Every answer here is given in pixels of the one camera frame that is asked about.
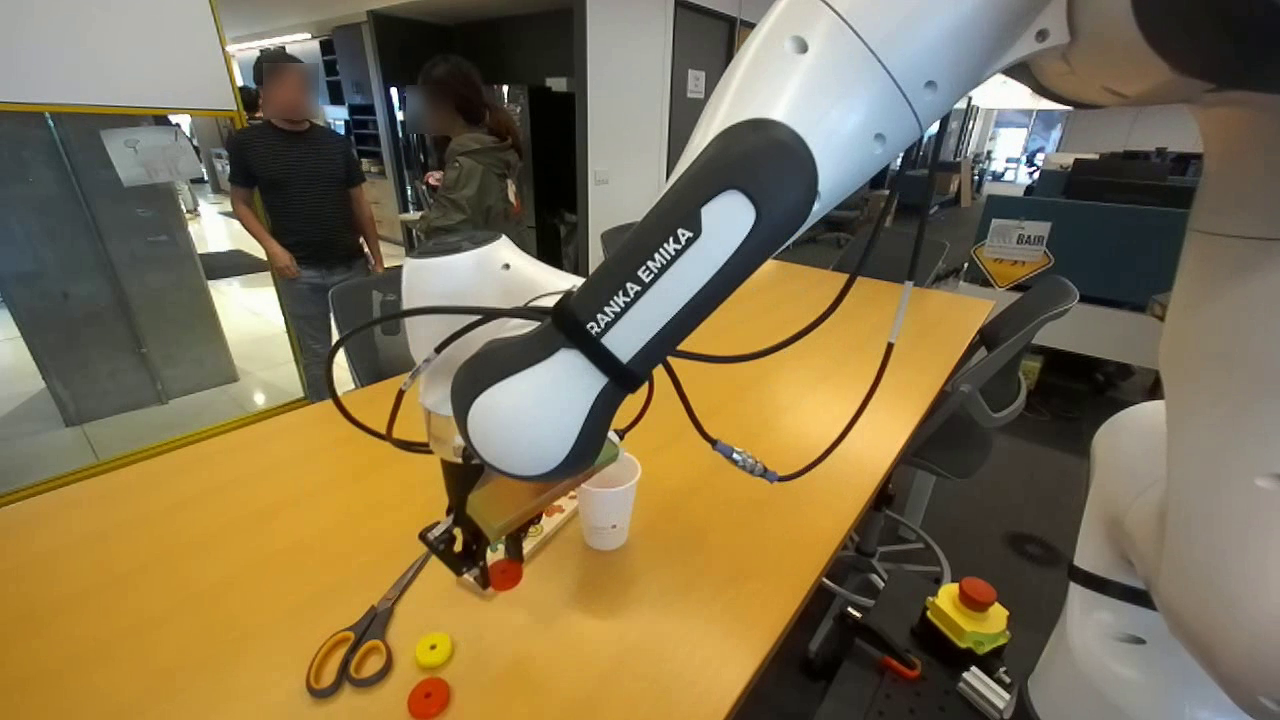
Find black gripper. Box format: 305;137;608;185
416;491;531;590

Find yellow plastic disc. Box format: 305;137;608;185
407;628;459;676

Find wooden number puzzle board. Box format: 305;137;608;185
454;491;586;599

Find white paper cup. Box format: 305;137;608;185
571;449;643;557

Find grey mesh chair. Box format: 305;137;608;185
596;214;661;268
330;260;419;391

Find woman in olive jacket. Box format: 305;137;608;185
405;53;527;260

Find man in black t-shirt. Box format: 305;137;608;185
224;53;394;398

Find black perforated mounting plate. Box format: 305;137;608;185
733;533;1073;720

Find silver metal block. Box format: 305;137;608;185
957;661;1021;720

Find dark grey door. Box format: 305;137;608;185
664;4;744;154

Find black office chair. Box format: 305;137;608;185
890;271;1083;535

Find yellow white sign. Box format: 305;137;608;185
972;214;1058;293

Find small grey table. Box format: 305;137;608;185
1036;300;1170;374

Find yellow framed glass partition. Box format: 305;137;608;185
0;0;324;510

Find blue cabinet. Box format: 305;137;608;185
980;190;1206;311

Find yellow black handled scissors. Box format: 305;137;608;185
301;546;440;703

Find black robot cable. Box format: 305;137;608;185
324;170;942;489

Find black clamp orange handle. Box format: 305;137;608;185
797;594;930;686

